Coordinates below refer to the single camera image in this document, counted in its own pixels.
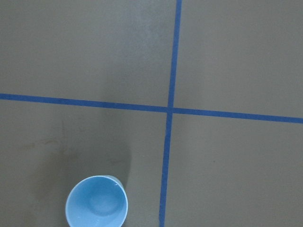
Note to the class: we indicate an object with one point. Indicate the light blue plastic cup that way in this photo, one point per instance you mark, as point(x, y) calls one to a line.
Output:
point(97, 201)

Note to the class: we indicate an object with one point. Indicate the brown paper table cover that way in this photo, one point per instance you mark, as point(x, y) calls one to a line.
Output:
point(196, 106)

